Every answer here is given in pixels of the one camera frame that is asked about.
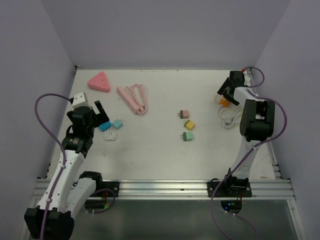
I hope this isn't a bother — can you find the teal usb charger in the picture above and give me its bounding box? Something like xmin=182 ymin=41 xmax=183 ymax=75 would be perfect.
xmin=112 ymin=119 xmax=123 ymax=130

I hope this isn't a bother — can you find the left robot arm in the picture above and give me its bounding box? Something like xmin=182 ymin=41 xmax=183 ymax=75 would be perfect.
xmin=24 ymin=100 xmax=109 ymax=240

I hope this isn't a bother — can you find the aluminium frame rail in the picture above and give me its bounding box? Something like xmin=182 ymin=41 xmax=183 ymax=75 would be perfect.
xmin=33 ymin=177 xmax=296 ymax=201

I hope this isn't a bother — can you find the green plug cube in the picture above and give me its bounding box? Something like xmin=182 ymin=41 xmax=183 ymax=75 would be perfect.
xmin=180 ymin=131 xmax=194 ymax=142

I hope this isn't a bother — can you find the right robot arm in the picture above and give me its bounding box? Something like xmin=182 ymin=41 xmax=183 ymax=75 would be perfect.
xmin=213 ymin=70 xmax=275 ymax=198

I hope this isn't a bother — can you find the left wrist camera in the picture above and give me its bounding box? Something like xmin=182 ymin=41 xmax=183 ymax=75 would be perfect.
xmin=71 ymin=92 xmax=90 ymax=110

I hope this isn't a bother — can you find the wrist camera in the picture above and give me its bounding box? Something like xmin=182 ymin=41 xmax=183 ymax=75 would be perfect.
xmin=241 ymin=68 xmax=251 ymax=86
xmin=71 ymin=92 xmax=90 ymax=110

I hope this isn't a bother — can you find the white adapter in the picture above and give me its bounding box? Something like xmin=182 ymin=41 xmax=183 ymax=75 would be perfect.
xmin=103 ymin=128 xmax=118 ymax=141

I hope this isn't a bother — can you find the white coiled cable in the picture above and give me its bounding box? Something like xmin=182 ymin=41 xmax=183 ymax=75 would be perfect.
xmin=216 ymin=104 xmax=243 ymax=130

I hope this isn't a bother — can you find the orange power strip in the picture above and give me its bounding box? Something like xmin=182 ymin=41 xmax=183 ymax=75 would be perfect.
xmin=219 ymin=97 xmax=230 ymax=108

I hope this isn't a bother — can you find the pink triangular socket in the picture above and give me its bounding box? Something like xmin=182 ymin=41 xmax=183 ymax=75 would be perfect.
xmin=87 ymin=71 xmax=111 ymax=93

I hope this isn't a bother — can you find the blue adapter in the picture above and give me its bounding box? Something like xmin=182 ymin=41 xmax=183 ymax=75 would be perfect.
xmin=98 ymin=121 xmax=112 ymax=132

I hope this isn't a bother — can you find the yellow plug cube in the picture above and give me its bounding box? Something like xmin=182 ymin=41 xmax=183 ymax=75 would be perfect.
xmin=183 ymin=119 xmax=195 ymax=131

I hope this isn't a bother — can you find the pink power strip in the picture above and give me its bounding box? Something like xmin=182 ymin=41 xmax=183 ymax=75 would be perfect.
xmin=116 ymin=84 xmax=148 ymax=115

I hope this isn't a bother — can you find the pink brown plug cube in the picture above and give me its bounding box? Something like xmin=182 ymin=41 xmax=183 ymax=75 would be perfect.
xmin=177 ymin=110 xmax=190 ymax=119

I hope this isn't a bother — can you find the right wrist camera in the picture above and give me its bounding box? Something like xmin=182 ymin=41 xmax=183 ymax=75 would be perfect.
xmin=241 ymin=68 xmax=251 ymax=86

